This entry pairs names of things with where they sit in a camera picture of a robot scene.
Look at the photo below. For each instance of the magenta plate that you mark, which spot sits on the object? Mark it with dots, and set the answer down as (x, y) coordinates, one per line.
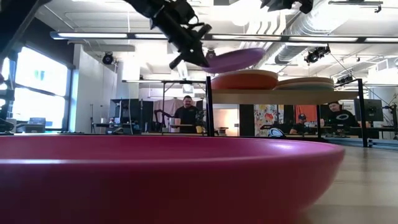
(155, 183)

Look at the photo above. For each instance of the black ceiling track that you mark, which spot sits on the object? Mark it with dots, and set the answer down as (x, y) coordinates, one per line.
(354, 2)

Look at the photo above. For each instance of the black ceiling spotlight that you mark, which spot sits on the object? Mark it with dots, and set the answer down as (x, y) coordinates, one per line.
(211, 53)
(107, 58)
(315, 55)

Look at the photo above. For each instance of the floral patterned panel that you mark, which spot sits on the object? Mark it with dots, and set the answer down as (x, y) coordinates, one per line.
(265, 119)

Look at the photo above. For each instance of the black pillar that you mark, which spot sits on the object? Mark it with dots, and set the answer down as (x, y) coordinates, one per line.
(246, 119)

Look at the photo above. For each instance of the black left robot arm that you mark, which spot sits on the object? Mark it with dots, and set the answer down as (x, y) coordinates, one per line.
(18, 18)

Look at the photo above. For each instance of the black gantry frame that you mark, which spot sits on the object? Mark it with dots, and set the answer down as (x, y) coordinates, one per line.
(174, 81)

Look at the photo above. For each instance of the person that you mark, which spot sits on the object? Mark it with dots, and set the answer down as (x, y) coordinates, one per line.
(340, 118)
(299, 127)
(188, 115)

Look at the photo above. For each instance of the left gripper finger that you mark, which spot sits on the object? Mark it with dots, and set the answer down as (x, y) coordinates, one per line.
(202, 53)
(191, 55)

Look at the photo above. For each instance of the tan brown plate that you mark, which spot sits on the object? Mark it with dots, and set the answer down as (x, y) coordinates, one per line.
(308, 80)

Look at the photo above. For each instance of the black and white round object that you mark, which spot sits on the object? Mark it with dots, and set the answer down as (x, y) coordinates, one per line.
(276, 133)

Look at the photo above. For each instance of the long ceiling light strip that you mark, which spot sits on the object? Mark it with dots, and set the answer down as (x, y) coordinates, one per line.
(93, 35)

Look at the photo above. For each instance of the purple plate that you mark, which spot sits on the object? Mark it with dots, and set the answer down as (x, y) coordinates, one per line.
(236, 60)

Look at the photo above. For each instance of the yellow cup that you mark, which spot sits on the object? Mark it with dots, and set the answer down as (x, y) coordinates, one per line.
(199, 129)

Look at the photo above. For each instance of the black dish rack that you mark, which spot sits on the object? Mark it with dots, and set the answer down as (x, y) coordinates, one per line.
(280, 97)

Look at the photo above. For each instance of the black monitor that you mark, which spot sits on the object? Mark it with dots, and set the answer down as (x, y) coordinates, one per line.
(127, 112)
(373, 110)

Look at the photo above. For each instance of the orange plate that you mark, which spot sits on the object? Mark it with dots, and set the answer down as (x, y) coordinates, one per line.
(245, 84)

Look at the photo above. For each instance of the dark grey box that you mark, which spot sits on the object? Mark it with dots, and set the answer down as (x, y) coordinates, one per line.
(36, 124)

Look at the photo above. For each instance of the orange panel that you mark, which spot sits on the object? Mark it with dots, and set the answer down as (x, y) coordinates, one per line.
(306, 113)

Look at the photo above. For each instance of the silver ventilation duct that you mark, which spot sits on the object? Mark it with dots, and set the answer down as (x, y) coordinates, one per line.
(295, 46)

